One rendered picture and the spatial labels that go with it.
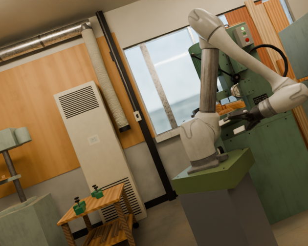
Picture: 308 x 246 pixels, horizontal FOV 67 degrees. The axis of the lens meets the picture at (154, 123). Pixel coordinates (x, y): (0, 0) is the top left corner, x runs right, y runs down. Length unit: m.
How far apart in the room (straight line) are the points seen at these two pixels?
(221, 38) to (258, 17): 2.62
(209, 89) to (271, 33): 2.53
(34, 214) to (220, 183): 2.14
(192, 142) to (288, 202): 1.07
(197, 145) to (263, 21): 2.89
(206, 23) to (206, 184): 0.80
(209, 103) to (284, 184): 0.93
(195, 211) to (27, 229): 2.04
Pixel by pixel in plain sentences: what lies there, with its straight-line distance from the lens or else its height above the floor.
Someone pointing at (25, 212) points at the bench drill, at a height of 0.66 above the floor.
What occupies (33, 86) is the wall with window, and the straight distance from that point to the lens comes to 3.51.
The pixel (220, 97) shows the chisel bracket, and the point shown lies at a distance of 2.03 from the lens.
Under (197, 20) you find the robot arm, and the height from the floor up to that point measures 1.42.
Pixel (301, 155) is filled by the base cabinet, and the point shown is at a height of 0.39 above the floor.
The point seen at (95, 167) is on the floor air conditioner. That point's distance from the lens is 2.97.
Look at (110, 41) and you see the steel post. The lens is 3.36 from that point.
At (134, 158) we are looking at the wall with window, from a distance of 3.21.
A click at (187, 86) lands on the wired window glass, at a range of 3.41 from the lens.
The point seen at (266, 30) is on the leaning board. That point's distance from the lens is 3.83.
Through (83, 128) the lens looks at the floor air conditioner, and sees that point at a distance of 2.97.
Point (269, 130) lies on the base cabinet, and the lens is 1.96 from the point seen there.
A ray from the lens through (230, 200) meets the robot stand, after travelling 1.21.
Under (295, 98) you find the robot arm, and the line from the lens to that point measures 1.22.
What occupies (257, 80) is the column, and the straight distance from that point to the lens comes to 2.08.
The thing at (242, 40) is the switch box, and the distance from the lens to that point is 2.05.
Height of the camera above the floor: 1.00
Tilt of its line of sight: 1 degrees up
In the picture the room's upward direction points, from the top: 22 degrees counter-clockwise
